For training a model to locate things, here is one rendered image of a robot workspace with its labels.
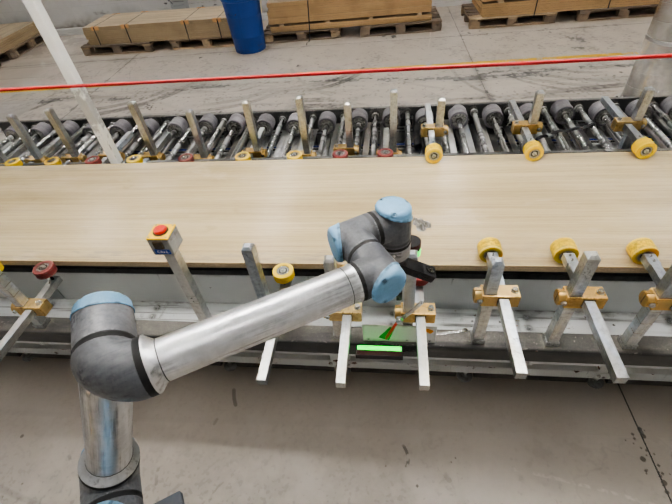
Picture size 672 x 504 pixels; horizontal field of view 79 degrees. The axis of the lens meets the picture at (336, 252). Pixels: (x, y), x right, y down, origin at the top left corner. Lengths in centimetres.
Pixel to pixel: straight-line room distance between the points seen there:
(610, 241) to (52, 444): 269
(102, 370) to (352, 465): 147
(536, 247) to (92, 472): 155
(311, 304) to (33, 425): 218
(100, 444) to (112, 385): 40
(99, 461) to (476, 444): 155
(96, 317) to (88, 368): 11
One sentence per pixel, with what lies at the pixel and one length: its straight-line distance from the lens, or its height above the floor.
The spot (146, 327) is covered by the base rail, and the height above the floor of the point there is 70.
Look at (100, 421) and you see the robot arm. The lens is 114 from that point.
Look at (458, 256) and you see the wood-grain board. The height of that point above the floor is 90.
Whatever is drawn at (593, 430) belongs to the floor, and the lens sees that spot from 237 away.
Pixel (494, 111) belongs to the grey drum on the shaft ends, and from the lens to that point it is 266.
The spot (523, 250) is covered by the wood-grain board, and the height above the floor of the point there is 90.
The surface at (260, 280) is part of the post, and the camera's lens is 136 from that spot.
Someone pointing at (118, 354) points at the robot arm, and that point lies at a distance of 83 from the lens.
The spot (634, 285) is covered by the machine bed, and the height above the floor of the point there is 78.
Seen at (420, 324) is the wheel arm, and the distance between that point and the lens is 140.
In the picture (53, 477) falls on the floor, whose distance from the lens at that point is 259.
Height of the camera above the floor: 199
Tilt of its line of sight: 44 degrees down
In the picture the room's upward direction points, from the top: 7 degrees counter-clockwise
